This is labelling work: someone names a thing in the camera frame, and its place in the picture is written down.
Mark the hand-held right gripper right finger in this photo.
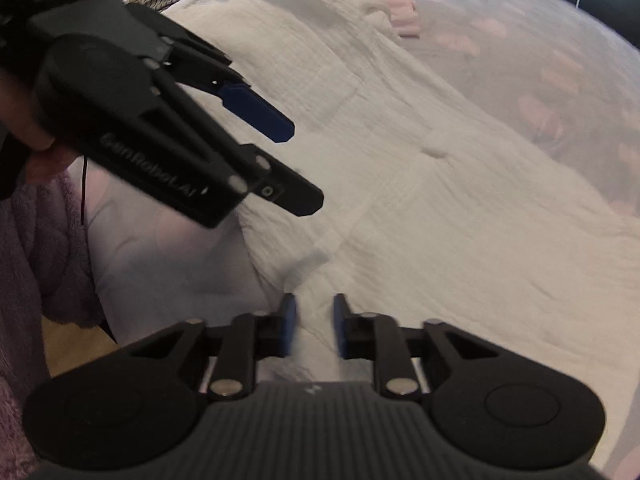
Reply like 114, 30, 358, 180
332, 292, 501, 403

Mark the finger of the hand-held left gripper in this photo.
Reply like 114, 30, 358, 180
149, 66, 326, 218
161, 34, 297, 144

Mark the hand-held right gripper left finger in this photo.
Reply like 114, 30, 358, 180
127, 292, 299, 403

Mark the white crinkled garment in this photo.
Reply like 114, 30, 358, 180
160, 0, 640, 466

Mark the person's left hand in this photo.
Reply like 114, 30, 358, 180
0, 67, 83, 188

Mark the light pink garment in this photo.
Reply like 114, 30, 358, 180
385, 0, 418, 38

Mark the thin black cable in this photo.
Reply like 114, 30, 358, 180
80, 156, 90, 227

